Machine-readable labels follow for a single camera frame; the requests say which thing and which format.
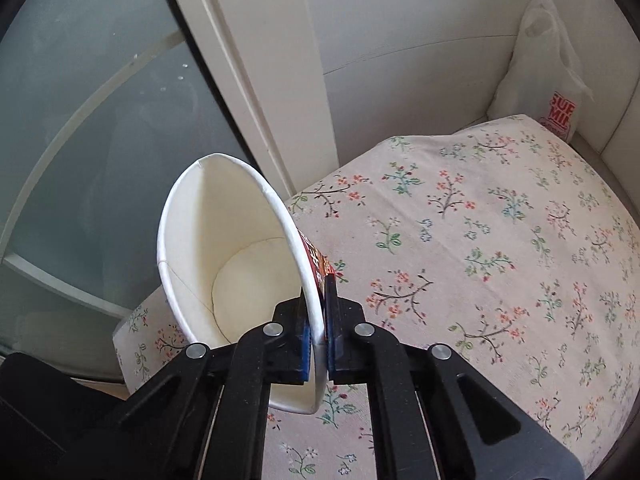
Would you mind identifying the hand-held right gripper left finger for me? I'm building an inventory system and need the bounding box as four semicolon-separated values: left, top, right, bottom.
107;297;313;480

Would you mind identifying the frosted glass door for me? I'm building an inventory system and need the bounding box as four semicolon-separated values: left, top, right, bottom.
0;0;261;366

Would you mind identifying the red instant noodle cup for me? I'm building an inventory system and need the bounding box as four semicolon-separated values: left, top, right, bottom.
157;153;335;416

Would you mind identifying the white plastic bag red print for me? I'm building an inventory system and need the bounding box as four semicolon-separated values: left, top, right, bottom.
487;0;596;143

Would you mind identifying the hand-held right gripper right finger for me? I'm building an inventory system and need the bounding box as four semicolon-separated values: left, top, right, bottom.
324;272;586;480

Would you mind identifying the floral tablecloth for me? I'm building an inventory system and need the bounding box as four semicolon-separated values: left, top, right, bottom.
112;114;640;480

